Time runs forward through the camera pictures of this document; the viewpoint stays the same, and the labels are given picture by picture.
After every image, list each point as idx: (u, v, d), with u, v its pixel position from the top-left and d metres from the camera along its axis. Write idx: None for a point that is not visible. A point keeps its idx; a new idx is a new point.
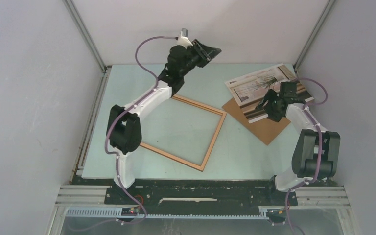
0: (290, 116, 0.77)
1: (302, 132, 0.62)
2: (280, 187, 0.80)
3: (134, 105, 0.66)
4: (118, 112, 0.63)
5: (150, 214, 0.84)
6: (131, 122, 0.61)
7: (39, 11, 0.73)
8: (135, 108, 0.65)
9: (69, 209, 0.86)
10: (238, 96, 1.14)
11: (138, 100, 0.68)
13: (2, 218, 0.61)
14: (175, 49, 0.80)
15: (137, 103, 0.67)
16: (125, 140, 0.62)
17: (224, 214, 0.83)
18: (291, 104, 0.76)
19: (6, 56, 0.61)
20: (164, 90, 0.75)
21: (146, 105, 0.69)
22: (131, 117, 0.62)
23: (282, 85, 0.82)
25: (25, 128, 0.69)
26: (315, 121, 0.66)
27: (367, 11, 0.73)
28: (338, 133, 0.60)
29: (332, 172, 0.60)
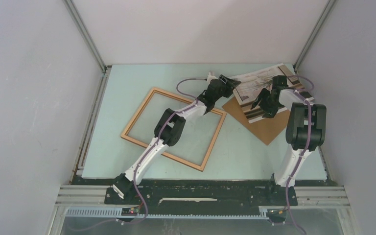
0: (282, 100, 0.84)
1: (292, 105, 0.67)
2: (280, 175, 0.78)
3: (182, 111, 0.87)
4: (169, 114, 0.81)
5: (150, 214, 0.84)
6: (179, 123, 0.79)
7: (39, 11, 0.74)
8: (183, 114, 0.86)
9: (69, 209, 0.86)
10: (240, 95, 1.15)
11: (185, 109, 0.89)
13: (2, 217, 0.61)
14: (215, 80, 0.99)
15: (185, 111, 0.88)
16: (173, 134, 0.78)
17: (225, 214, 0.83)
18: (283, 89, 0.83)
19: (6, 55, 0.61)
20: (201, 107, 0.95)
21: (189, 114, 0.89)
22: (180, 119, 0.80)
23: (274, 80, 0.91)
25: (25, 128, 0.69)
26: (305, 100, 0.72)
27: (367, 11, 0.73)
28: (324, 105, 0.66)
29: (322, 140, 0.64)
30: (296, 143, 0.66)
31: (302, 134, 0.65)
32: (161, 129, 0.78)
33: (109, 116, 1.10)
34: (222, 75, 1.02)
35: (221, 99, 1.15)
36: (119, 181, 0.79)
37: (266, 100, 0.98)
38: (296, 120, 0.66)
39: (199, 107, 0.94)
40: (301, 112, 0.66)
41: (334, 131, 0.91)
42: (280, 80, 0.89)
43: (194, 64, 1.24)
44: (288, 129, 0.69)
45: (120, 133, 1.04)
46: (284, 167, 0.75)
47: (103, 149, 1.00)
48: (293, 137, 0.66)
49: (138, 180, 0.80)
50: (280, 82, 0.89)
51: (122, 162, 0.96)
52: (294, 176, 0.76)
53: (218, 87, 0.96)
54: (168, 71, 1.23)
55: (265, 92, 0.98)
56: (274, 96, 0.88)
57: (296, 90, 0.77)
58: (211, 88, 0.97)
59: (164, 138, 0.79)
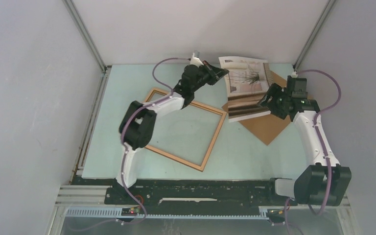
0: (296, 124, 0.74)
1: (309, 168, 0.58)
2: (279, 191, 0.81)
3: (152, 104, 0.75)
4: (136, 107, 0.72)
5: (150, 214, 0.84)
6: (148, 117, 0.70)
7: (38, 11, 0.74)
8: (153, 107, 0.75)
9: (69, 209, 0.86)
10: (230, 83, 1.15)
11: (156, 101, 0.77)
13: (2, 217, 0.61)
14: (189, 67, 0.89)
15: (156, 104, 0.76)
16: (140, 134, 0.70)
17: (224, 214, 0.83)
18: (300, 114, 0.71)
19: (6, 56, 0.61)
20: (178, 100, 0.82)
21: (162, 107, 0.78)
22: (149, 113, 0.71)
23: (291, 82, 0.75)
25: (25, 128, 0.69)
26: (326, 151, 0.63)
27: (367, 11, 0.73)
28: (349, 171, 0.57)
29: (338, 201, 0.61)
30: (308, 202, 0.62)
31: (317, 197, 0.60)
32: (125, 128, 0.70)
33: (109, 117, 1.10)
34: (205, 60, 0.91)
35: (221, 99, 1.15)
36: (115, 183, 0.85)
37: (276, 101, 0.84)
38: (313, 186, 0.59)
39: (175, 99, 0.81)
40: (321, 179, 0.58)
41: (334, 131, 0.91)
42: (297, 86, 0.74)
43: None
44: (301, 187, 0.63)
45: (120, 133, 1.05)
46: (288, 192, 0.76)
47: (103, 149, 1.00)
48: (307, 198, 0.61)
49: (129, 183, 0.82)
50: (298, 89, 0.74)
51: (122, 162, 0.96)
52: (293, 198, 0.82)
53: (195, 73, 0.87)
54: (168, 71, 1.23)
55: (274, 89, 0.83)
56: (288, 110, 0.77)
57: (317, 125, 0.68)
58: (186, 75, 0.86)
59: (131, 137, 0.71)
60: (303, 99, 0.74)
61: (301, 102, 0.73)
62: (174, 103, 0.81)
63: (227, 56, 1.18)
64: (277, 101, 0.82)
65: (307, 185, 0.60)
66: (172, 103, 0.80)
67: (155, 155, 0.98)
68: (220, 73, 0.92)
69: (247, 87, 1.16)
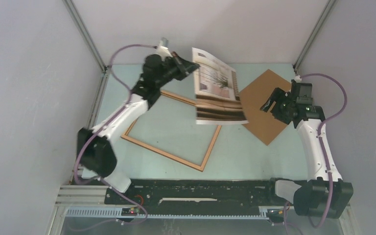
0: (299, 131, 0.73)
1: (311, 183, 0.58)
2: (279, 192, 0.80)
3: (103, 127, 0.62)
4: (86, 136, 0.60)
5: (150, 214, 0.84)
6: (101, 145, 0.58)
7: (38, 11, 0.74)
8: (105, 130, 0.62)
9: (69, 209, 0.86)
10: (200, 80, 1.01)
11: (108, 120, 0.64)
13: (2, 217, 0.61)
14: (154, 57, 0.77)
15: (107, 124, 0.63)
16: (98, 163, 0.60)
17: (224, 214, 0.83)
18: (304, 125, 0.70)
19: (6, 56, 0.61)
20: (138, 105, 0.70)
21: (117, 124, 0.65)
22: (101, 140, 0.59)
23: (296, 88, 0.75)
25: (26, 128, 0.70)
26: (329, 166, 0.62)
27: (367, 11, 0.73)
28: (352, 189, 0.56)
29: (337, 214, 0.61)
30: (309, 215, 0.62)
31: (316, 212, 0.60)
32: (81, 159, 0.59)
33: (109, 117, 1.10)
34: (174, 51, 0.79)
35: None
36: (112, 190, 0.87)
37: (280, 105, 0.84)
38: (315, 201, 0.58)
39: (131, 107, 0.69)
40: (323, 194, 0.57)
41: (334, 131, 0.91)
42: (303, 92, 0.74)
43: None
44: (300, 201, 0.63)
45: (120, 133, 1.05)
46: (288, 196, 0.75)
47: None
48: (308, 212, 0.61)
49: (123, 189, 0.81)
50: (303, 94, 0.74)
51: (122, 163, 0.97)
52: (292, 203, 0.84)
53: (158, 63, 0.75)
54: None
55: (278, 94, 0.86)
56: (293, 117, 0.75)
57: (319, 136, 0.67)
58: (149, 64, 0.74)
59: (91, 166, 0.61)
60: (308, 105, 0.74)
61: (306, 109, 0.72)
62: (133, 112, 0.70)
63: (201, 50, 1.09)
64: (282, 106, 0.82)
65: (307, 202, 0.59)
66: (129, 113, 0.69)
67: (155, 155, 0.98)
68: (190, 66, 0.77)
69: (218, 90, 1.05)
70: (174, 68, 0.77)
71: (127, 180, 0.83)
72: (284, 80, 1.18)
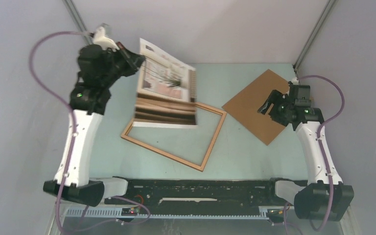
0: (298, 134, 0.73)
1: (312, 186, 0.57)
2: (279, 193, 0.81)
3: (64, 175, 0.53)
4: (55, 190, 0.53)
5: (152, 214, 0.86)
6: (74, 194, 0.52)
7: (38, 11, 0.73)
8: (69, 177, 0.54)
9: (69, 209, 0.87)
10: (145, 76, 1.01)
11: (67, 163, 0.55)
13: (2, 217, 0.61)
14: (89, 47, 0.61)
15: (67, 169, 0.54)
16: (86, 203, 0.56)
17: (224, 214, 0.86)
18: (304, 128, 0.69)
19: (6, 56, 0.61)
20: (91, 122, 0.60)
21: (77, 160, 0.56)
22: (72, 188, 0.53)
23: (295, 90, 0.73)
25: (25, 128, 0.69)
26: (329, 169, 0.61)
27: (367, 11, 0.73)
28: (353, 192, 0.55)
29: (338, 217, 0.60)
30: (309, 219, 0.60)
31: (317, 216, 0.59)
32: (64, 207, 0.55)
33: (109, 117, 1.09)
34: (119, 41, 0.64)
35: (221, 99, 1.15)
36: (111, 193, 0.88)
37: (277, 107, 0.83)
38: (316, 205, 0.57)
39: (82, 130, 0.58)
40: (324, 197, 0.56)
41: (334, 131, 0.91)
42: (301, 94, 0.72)
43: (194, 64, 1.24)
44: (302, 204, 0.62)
45: (120, 133, 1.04)
46: (287, 197, 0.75)
47: (103, 149, 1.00)
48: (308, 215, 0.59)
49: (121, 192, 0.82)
50: (302, 96, 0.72)
51: (121, 163, 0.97)
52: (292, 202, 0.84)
53: (98, 56, 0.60)
54: None
55: (276, 96, 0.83)
56: (291, 119, 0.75)
57: (319, 140, 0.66)
58: (86, 58, 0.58)
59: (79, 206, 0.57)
60: (307, 107, 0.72)
61: (305, 111, 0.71)
62: (87, 136, 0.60)
63: (149, 43, 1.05)
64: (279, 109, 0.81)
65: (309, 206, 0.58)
66: (84, 136, 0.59)
67: (155, 155, 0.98)
68: (137, 58, 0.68)
69: (165, 90, 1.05)
70: (120, 62, 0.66)
71: (124, 183, 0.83)
72: (284, 79, 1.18)
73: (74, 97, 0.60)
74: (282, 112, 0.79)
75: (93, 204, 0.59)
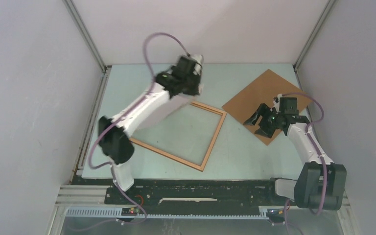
0: (291, 136, 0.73)
1: (306, 165, 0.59)
2: (279, 192, 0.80)
3: (122, 117, 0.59)
4: (107, 124, 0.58)
5: (150, 214, 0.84)
6: (118, 136, 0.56)
7: (39, 11, 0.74)
8: (123, 121, 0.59)
9: (70, 209, 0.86)
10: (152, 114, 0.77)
11: (127, 110, 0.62)
13: (2, 218, 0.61)
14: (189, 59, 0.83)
15: (126, 114, 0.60)
16: (115, 152, 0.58)
17: (225, 214, 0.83)
18: (293, 126, 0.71)
19: (5, 55, 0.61)
20: (157, 96, 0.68)
21: (135, 112, 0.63)
22: (120, 132, 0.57)
23: (283, 101, 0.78)
25: (25, 128, 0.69)
26: (319, 151, 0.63)
27: (367, 11, 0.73)
28: (343, 167, 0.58)
29: (337, 204, 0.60)
30: (304, 205, 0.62)
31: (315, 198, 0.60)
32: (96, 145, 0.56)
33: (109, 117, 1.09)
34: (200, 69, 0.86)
35: (221, 99, 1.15)
36: (110, 193, 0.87)
37: (267, 119, 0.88)
38: (309, 185, 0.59)
39: (153, 97, 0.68)
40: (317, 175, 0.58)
41: (334, 131, 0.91)
42: (290, 104, 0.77)
43: None
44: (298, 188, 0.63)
45: None
46: (288, 194, 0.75)
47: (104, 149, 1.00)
48: (303, 201, 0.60)
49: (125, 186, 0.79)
50: (290, 106, 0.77)
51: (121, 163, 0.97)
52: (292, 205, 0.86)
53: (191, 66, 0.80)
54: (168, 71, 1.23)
55: (263, 109, 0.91)
56: (281, 126, 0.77)
57: (309, 132, 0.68)
58: (187, 67, 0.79)
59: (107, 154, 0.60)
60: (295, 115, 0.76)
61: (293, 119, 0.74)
62: (153, 104, 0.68)
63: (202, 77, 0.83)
64: (270, 120, 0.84)
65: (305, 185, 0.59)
66: (150, 103, 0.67)
67: (155, 155, 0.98)
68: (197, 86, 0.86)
69: None
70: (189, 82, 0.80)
71: (130, 178, 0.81)
72: (282, 78, 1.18)
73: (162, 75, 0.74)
74: (274, 122, 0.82)
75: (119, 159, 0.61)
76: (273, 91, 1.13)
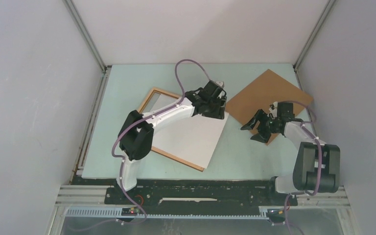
0: (288, 134, 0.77)
1: (302, 144, 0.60)
2: (280, 188, 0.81)
3: (152, 115, 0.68)
4: (136, 118, 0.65)
5: (150, 214, 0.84)
6: (144, 132, 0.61)
7: (38, 11, 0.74)
8: (152, 119, 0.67)
9: (70, 209, 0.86)
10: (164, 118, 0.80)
11: (158, 111, 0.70)
13: (2, 218, 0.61)
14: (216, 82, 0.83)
15: (156, 114, 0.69)
16: (133, 147, 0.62)
17: (224, 214, 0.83)
18: (289, 122, 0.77)
19: (6, 56, 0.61)
20: (187, 108, 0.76)
21: (163, 119, 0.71)
22: (146, 128, 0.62)
23: (279, 106, 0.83)
25: (25, 128, 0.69)
26: (313, 135, 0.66)
27: (367, 11, 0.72)
28: (337, 146, 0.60)
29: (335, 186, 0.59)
30: (302, 187, 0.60)
31: (313, 178, 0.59)
32: (121, 135, 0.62)
33: (109, 117, 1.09)
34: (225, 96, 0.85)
35: None
36: (111, 193, 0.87)
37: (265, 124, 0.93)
38: (306, 163, 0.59)
39: (181, 108, 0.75)
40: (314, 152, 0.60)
41: (334, 131, 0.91)
42: (284, 108, 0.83)
43: (194, 64, 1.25)
44: (295, 172, 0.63)
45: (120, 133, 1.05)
46: (287, 188, 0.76)
47: (104, 149, 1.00)
48: (301, 181, 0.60)
49: (129, 184, 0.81)
50: (285, 109, 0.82)
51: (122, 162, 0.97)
52: (291, 206, 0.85)
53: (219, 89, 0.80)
54: (167, 71, 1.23)
55: (261, 115, 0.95)
56: (278, 128, 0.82)
57: (304, 125, 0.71)
58: (214, 90, 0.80)
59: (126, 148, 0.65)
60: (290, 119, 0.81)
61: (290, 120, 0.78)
62: (179, 113, 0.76)
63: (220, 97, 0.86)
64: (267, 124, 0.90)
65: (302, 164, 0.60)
66: (178, 112, 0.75)
67: (155, 155, 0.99)
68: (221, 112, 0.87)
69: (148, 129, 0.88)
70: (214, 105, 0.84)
71: (135, 180, 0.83)
72: (282, 78, 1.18)
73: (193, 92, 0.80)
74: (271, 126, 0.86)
75: (137, 156, 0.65)
76: (273, 91, 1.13)
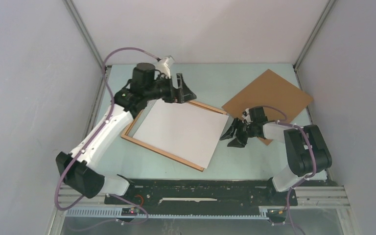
0: (267, 133, 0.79)
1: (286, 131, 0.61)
2: (279, 185, 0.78)
3: (81, 150, 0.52)
4: (65, 163, 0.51)
5: (150, 214, 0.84)
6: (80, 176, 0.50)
7: (38, 11, 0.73)
8: (83, 154, 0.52)
9: (69, 209, 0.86)
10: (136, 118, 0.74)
11: (86, 142, 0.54)
13: (2, 218, 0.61)
14: (141, 65, 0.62)
15: (86, 146, 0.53)
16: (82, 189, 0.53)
17: (224, 214, 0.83)
18: (265, 124, 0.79)
19: (5, 56, 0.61)
20: (119, 117, 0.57)
21: (96, 145, 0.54)
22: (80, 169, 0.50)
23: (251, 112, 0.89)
25: (25, 128, 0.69)
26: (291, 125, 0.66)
27: (366, 11, 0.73)
28: (316, 125, 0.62)
29: (329, 161, 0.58)
30: (301, 173, 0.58)
31: (307, 159, 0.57)
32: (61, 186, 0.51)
33: None
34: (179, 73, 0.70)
35: (221, 99, 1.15)
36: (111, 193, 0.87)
37: (241, 129, 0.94)
38: (294, 147, 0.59)
39: (113, 122, 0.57)
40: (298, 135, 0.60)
41: (334, 131, 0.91)
42: (257, 114, 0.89)
43: (194, 64, 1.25)
44: (289, 160, 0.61)
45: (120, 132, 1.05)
46: (287, 183, 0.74)
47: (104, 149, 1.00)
48: (298, 166, 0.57)
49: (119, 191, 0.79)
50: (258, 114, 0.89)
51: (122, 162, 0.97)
52: (291, 205, 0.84)
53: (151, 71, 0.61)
54: None
55: (237, 123, 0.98)
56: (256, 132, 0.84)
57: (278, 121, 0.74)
58: (143, 77, 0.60)
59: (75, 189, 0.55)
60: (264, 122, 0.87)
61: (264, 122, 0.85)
62: (115, 128, 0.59)
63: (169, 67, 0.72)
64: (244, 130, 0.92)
65: (293, 149, 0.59)
66: (113, 128, 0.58)
67: (155, 155, 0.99)
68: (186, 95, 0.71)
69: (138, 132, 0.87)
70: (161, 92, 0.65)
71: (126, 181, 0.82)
72: (282, 78, 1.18)
73: (119, 94, 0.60)
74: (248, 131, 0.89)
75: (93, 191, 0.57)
76: (273, 92, 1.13)
